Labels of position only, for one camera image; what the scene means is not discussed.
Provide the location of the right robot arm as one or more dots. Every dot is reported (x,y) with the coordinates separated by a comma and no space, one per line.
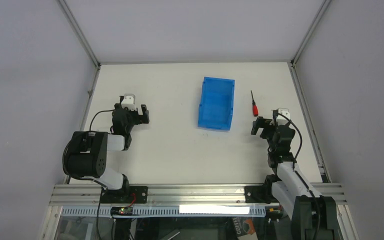
(313,216)

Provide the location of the red handled screwdriver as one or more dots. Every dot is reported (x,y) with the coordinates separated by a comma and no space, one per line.
(255,110)

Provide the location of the small green circuit board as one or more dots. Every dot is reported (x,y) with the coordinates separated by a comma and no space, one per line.
(121,211)

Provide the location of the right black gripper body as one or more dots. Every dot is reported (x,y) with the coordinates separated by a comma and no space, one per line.
(266,125)

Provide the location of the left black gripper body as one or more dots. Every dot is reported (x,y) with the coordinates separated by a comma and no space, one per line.
(134,116)

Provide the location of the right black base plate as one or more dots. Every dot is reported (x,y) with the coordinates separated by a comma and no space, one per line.
(259,194)

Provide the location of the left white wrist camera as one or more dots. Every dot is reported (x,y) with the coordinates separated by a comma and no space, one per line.
(128,101)

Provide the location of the aluminium mounting rail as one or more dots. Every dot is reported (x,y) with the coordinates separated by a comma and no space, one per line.
(160,195)

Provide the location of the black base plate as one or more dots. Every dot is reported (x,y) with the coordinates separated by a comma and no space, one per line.
(259,194)
(137,194)

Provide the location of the coffee labelled box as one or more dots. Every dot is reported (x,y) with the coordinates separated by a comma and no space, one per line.
(243,226)

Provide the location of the white slotted cable duct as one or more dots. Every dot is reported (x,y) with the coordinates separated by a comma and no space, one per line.
(183,210)

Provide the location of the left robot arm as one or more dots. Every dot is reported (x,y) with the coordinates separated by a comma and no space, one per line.
(85,155)

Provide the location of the blue plastic bin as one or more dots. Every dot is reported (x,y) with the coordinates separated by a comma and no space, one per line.
(216,107)

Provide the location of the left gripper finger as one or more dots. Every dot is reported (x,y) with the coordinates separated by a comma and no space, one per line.
(145,119)
(137,117)

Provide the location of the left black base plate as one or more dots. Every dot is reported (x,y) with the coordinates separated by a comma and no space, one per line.
(137,194)

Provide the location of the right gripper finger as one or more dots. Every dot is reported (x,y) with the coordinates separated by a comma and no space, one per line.
(266,131)
(258,123)

